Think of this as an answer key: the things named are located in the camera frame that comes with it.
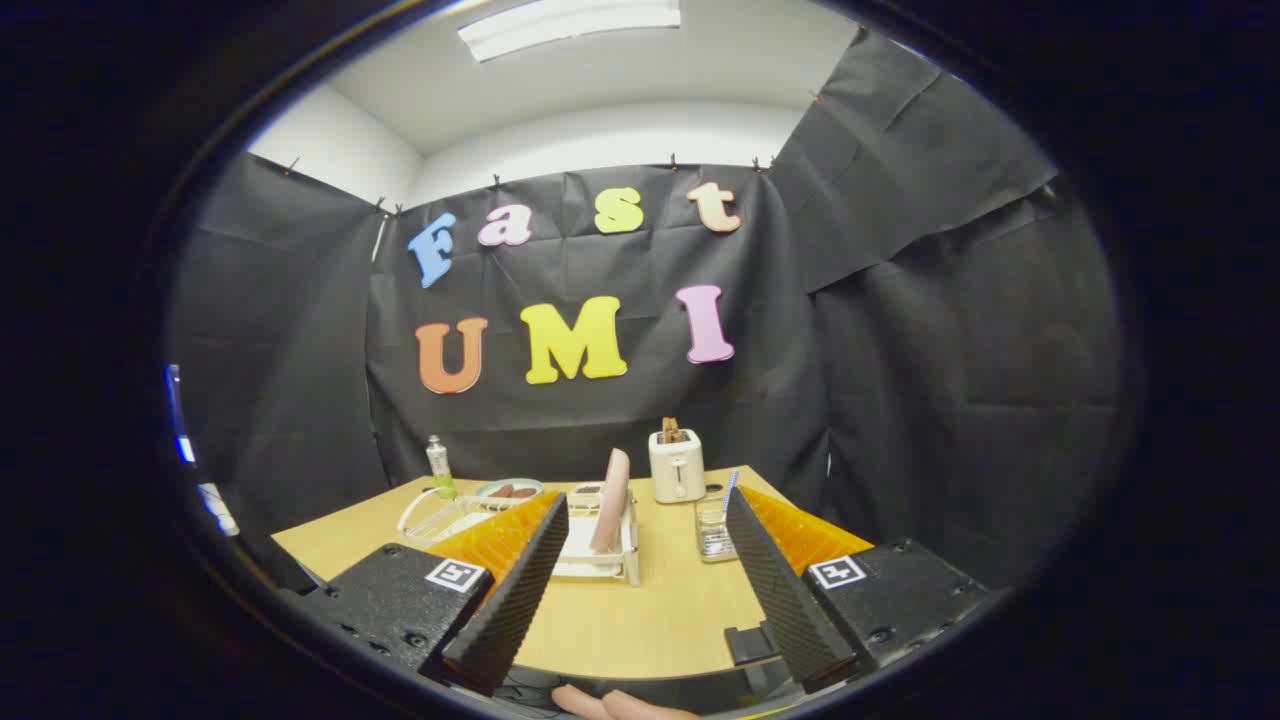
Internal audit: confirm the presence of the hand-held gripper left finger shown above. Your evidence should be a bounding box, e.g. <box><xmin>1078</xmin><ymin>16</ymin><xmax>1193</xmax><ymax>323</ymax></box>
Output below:
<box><xmin>285</xmin><ymin>490</ymin><xmax>571</xmax><ymax>698</ymax></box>

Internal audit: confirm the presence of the white toaster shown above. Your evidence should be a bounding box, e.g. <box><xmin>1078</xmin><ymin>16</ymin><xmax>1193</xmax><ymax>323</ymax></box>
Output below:
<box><xmin>648</xmin><ymin>428</ymin><xmax>707</xmax><ymax>505</ymax></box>

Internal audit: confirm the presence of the light blue plate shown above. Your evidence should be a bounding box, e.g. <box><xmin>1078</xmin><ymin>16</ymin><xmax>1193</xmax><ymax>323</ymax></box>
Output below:
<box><xmin>475</xmin><ymin>478</ymin><xmax>546</xmax><ymax>504</ymax></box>

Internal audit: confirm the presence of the green and white bottle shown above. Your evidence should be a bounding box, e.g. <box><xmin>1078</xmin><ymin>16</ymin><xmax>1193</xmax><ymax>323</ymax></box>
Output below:
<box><xmin>426</xmin><ymin>435</ymin><xmax>458</xmax><ymax>500</ymax></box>

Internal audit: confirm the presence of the white wire dish rack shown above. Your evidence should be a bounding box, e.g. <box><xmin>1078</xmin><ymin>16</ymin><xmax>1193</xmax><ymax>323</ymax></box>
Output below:
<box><xmin>398</xmin><ymin>485</ymin><xmax>641</xmax><ymax>588</ymax></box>

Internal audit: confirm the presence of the pink plate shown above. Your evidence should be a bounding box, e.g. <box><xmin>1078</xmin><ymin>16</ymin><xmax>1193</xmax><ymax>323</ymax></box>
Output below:
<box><xmin>590</xmin><ymin>448</ymin><xmax>632</xmax><ymax>556</ymax></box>

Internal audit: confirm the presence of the ceiling light panel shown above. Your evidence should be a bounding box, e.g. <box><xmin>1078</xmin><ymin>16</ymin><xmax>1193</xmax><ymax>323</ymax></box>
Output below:
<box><xmin>458</xmin><ymin>0</ymin><xmax>683</xmax><ymax>63</ymax></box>

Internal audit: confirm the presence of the clear cutlery basket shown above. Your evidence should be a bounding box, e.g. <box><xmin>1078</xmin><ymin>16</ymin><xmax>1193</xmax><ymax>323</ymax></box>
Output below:
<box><xmin>695</xmin><ymin>490</ymin><xmax>741</xmax><ymax>564</ymax></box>

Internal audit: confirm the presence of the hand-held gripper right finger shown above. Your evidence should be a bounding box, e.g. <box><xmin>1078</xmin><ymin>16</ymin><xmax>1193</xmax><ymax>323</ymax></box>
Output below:
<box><xmin>722</xmin><ymin>485</ymin><xmax>996</xmax><ymax>696</ymax></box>

